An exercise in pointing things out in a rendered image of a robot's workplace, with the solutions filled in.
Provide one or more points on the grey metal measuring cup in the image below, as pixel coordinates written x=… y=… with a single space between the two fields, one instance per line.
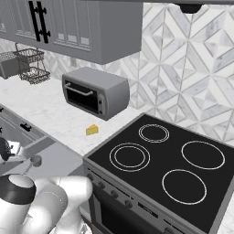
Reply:
x=36 y=160

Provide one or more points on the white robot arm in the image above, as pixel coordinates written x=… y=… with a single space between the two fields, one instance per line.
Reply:
x=45 y=204

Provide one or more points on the black and grey stove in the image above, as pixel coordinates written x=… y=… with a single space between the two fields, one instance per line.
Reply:
x=170 y=164

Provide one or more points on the white wall socket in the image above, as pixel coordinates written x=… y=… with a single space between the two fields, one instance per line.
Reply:
x=73 y=62

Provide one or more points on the grey toaster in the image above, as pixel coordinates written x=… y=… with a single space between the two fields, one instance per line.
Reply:
x=9 y=65

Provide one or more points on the grey toaster oven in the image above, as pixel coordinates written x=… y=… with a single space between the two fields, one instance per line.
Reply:
x=106 y=91

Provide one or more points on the grey open drawer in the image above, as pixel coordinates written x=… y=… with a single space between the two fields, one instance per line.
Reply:
x=58 y=158

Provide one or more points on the grey wall cupboards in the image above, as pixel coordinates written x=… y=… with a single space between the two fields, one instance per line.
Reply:
x=100 y=27

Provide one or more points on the yellow cheese wedge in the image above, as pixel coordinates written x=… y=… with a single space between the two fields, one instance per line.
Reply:
x=92 y=130

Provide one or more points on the grey stove knob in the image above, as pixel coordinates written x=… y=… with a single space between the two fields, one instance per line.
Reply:
x=169 y=231
x=114 y=193
x=90 y=176
x=101 y=185
x=128 y=203

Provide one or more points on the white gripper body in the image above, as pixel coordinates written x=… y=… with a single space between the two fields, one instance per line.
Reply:
x=15 y=147

